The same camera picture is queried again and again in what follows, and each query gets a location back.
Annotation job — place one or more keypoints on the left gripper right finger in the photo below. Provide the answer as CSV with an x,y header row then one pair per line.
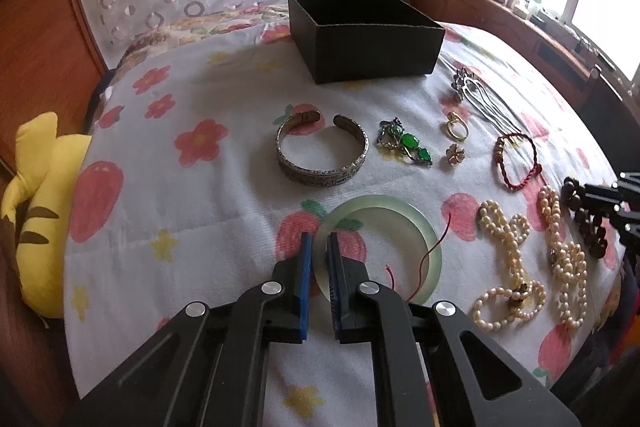
x,y
433,365

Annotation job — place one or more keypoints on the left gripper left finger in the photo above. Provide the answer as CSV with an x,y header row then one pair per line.
x,y
206,366

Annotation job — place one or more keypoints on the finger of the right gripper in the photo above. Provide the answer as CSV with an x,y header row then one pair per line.
x,y
630,179
621,199

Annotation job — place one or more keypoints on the small flower earring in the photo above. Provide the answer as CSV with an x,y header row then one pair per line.
x,y
455,154

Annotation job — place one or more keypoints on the pale green jade bangle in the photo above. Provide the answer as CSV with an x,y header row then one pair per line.
x,y
389,203

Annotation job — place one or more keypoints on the green stone silver brooch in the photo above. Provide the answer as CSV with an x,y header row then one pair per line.
x,y
395,139

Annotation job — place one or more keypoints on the black cardboard box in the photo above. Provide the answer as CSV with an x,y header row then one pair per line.
x,y
353,40

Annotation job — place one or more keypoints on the wooden side cabinet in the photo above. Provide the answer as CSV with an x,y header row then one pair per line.
x,y
593,98

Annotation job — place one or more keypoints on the red thread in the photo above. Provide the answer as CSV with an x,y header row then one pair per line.
x,y
429,269

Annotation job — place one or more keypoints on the floral strawberry bed sheet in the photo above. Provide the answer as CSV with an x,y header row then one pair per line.
x,y
227,152

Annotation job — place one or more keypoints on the yellow plush toy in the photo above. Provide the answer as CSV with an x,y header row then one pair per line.
x,y
37,202

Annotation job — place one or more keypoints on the wooden headboard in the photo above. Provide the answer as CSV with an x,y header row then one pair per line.
x,y
49,63

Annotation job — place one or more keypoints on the floral pillow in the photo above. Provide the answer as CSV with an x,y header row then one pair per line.
x,y
194,29

